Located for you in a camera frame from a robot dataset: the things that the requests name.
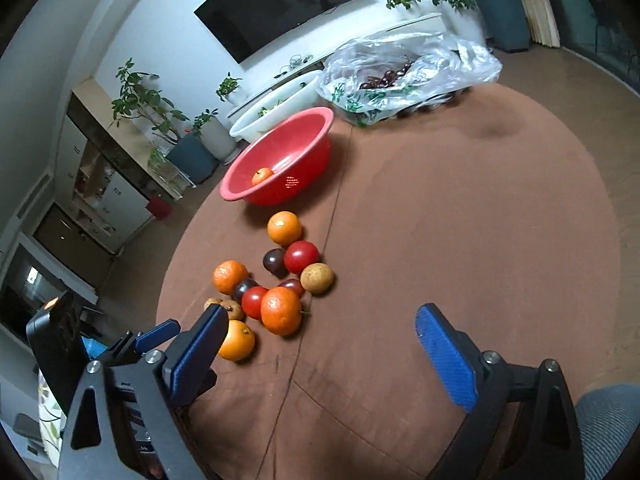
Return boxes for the dark red grape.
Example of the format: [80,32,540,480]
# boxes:
[279,278,306,298]

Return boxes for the small orange mandarin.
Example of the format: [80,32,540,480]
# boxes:
[250,167,273,186]

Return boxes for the large yellow orange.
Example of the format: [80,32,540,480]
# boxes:
[218,320,255,362]

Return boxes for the brown pear-like fruit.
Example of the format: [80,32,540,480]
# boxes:
[220,299,245,321]

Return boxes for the orange tangerine left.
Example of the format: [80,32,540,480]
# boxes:
[212,260,248,296]

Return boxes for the red tomato front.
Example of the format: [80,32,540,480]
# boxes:
[241,285,269,321]

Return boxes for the red tomato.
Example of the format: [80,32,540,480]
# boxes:
[241,285,269,321]
[283,240,320,275]

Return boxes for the dark plum left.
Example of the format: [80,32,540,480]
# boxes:
[231,278,258,304]

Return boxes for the dark plum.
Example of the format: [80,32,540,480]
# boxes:
[231,278,258,304]
[262,247,288,278]

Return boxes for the small red bin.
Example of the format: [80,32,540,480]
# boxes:
[145,195,172,220]

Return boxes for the large orange tangerine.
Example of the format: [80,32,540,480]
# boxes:
[260,287,303,337]

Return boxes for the dark plum right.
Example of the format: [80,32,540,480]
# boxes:
[262,247,288,278]

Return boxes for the red tomato back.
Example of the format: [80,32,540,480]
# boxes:
[283,240,320,275]

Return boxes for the orange back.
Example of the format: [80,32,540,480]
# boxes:
[267,211,304,247]

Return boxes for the tall plant blue pot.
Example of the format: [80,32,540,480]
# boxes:
[111,58,218,185]

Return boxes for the plant in white pot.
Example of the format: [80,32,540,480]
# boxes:
[192,108,239,165]

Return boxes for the red plastic basin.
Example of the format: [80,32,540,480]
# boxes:
[219,106,334,206]

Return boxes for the small plant on cabinet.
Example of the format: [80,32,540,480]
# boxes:
[216,73,247,106]

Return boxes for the white basin with greens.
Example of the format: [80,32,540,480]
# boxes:
[229,70,322,143]

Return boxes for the dark cherries in bag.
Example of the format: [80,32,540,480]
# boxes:
[359,62,412,90]

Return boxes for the clear plastic bag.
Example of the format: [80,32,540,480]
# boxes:
[317,32,502,127]

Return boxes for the large plant right blue pot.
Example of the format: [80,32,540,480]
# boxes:
[475,0,532,53]

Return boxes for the white tv cabinet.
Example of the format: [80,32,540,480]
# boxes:
[228,13,450,141]

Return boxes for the bushy plant white pot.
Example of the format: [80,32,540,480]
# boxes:
[386,0,486,46]

